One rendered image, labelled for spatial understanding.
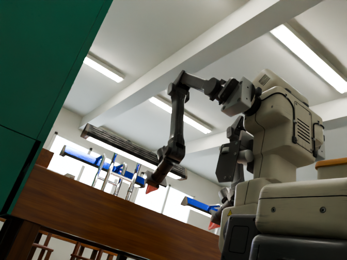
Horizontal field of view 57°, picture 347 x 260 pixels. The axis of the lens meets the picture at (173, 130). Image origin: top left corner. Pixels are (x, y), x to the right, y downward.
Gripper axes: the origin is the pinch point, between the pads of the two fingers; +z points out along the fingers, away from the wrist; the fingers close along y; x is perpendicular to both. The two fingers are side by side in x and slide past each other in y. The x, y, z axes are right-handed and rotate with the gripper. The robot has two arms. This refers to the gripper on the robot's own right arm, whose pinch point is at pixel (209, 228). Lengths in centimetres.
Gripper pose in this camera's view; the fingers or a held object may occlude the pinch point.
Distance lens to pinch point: 175.2
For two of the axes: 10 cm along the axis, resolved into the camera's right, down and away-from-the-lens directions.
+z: -5.4, 7.6, 3.7
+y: -8.3, -4.1, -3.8
